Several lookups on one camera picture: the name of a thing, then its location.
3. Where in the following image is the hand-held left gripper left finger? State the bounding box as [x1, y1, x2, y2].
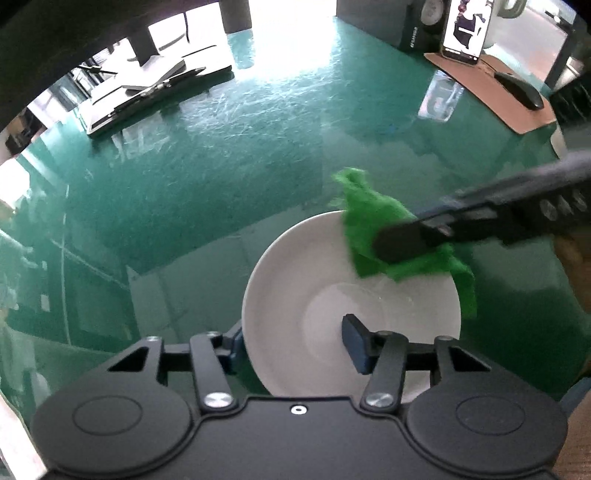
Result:
[107, 322, 245, 413]

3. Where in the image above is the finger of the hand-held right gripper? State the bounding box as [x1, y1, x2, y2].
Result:
[372, 213, 463, 267]

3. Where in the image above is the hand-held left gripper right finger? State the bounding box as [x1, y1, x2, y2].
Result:
[341, 313, 492, 412]

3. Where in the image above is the green cloth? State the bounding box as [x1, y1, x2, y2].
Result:
[331, 166, 478, 320]

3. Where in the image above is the white bowl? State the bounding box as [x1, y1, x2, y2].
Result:
[241, 210, 462, 397]

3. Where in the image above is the person's right forearm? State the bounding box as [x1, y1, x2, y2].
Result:
[554, 230, 591, 320]

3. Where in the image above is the black computer mouse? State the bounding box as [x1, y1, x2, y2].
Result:
[493, 71, 546, 112]

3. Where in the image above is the brown mouse pad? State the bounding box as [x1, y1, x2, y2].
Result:
[423, 49, 558, 136]

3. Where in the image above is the white electric kettle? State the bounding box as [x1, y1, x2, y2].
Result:
[481, 0, 526, 50]

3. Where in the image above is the smartphone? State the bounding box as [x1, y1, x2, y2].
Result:
[440, 0, 493, 64]

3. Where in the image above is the black speaker with blue knob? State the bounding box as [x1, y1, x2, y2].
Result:
[334, 0, 452, 52]

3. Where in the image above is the black pen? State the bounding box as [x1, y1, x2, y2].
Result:
[112, 66, 207, 112]

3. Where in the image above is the white open notebook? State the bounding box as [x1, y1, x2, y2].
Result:
[121, 54, 186, 92]

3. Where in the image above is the black monitor stand post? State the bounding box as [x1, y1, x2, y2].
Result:
[130, 27, 158, 59]
[222, 0, 252, 35]

